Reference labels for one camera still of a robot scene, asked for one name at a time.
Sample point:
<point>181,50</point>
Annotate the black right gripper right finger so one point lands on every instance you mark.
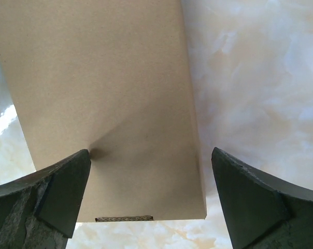
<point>261,210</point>

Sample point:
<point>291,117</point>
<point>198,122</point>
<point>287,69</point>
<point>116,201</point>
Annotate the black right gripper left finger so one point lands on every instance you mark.
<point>40,210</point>

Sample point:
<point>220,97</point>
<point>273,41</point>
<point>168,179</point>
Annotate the brown cardboard box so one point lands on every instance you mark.
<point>112,77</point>

